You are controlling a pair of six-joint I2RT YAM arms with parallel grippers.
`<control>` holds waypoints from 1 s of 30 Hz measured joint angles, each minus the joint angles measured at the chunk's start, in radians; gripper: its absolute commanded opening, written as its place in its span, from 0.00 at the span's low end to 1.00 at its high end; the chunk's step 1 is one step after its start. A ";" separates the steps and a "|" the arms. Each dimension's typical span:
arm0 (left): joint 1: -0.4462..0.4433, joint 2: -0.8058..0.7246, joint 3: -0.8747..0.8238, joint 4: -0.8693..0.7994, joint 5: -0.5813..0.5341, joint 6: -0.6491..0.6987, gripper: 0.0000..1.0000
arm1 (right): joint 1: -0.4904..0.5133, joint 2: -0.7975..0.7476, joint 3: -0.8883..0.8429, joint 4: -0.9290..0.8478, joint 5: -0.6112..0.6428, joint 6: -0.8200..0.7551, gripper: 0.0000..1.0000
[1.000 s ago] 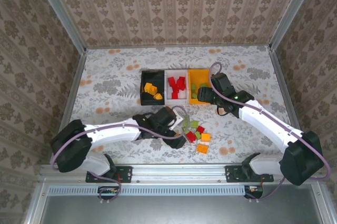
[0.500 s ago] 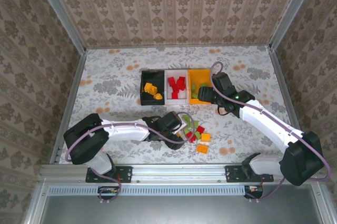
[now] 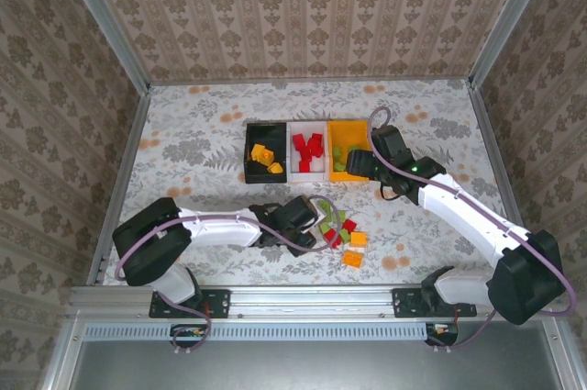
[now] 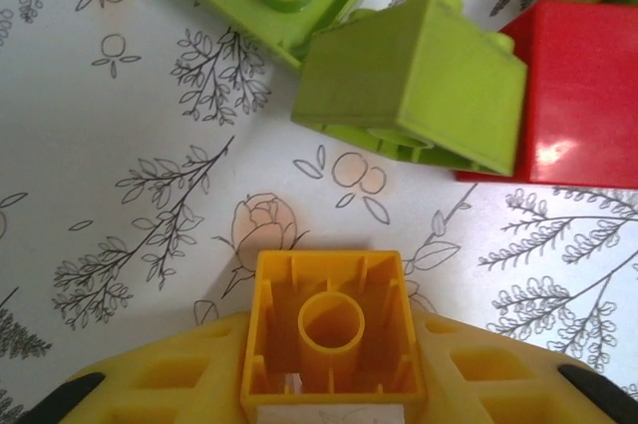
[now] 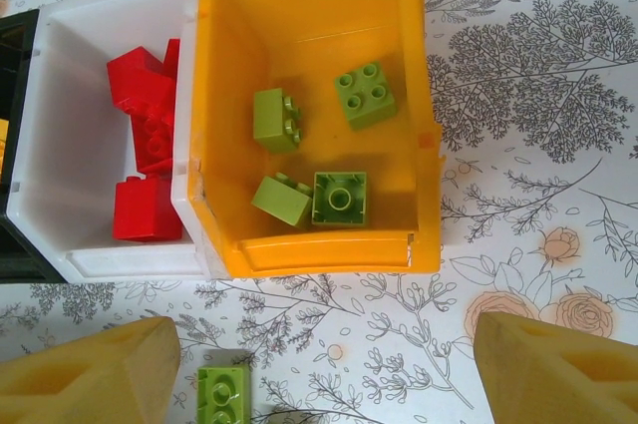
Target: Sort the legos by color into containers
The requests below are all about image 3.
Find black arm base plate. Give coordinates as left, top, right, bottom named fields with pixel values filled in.
left=149, top=288, right=231, bottom=319
left=391, top=287, right=478, bottom=319

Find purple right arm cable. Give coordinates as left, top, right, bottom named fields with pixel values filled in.
left=368, top=106, right=577, bottom=354

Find grey metal panel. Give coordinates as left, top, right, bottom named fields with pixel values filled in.
left=43, top=320, right=587, bottom=390

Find aluminium back rail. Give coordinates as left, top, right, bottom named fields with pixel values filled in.
left=149, top=75, right=473, bottom=86

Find black plastic bin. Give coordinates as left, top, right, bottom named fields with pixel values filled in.
left=244, top=121, right=290, bottom=184

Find orange plastic bin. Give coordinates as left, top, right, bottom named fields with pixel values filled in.
left=327, top=119, right=372, bottom=184

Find aluminium side rail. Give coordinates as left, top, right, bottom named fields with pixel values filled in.
left=468, top=86, right=543, bottom=284
left=86, top=91, right=152, bottom=285

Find white plastic bin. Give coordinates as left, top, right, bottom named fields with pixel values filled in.
left=286, top=120, right=332, bottom=184

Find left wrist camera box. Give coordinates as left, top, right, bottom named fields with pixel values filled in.
left=314, top=200, right=331, bottom=228

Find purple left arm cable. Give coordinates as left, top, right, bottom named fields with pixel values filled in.
left=114, top=195, right=341, bottom=354

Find small connector board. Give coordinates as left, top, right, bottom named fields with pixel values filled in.
left=170, top=323, right=208, bottom=348
left=425, top=321, right=460, bottom=347

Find aluminium frame post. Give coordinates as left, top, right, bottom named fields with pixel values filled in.
left=467, top=0, right=560, bottom=91
left=50, top=0, right=152, bottom=94

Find aluminium mounting rail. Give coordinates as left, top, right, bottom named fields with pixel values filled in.
left=66, top=284, right=568, bottom=318

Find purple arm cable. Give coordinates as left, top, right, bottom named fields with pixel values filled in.
left=114, top=195, right=341, bottom=354
left=368, top=106, right=577, bottom=354

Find slotted grey cable duct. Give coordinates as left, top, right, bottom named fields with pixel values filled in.
left=82, top=321, right=435, bottom=343

